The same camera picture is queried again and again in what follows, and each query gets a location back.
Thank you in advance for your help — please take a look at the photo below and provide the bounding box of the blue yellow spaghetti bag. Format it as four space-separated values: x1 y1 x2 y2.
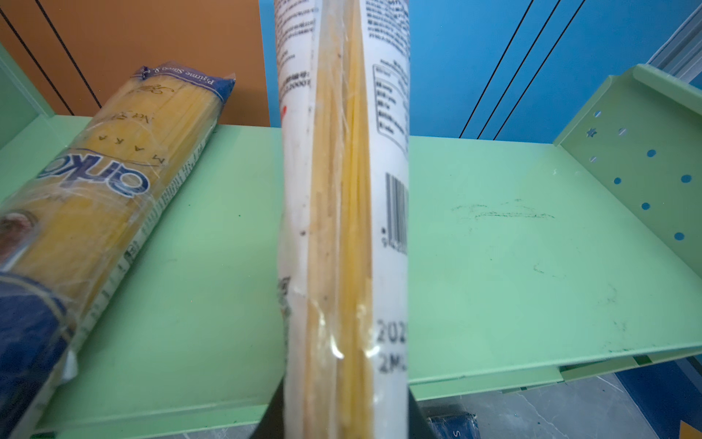
1 62 236 438

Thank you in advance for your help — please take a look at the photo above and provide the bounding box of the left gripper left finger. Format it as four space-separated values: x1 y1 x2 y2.
250 380 285 439

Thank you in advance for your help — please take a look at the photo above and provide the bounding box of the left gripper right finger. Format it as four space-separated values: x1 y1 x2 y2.
408 397 436 439

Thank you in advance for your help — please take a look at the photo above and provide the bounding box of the green wooden two-tier shelf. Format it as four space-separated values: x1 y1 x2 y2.
0 43 702 439

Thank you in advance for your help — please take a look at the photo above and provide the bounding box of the red white spaghetti bag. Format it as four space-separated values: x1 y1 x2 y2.
274 1 411 438

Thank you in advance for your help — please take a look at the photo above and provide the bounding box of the blue Barilla spaghetti box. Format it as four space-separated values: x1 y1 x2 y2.
428 413 481 439

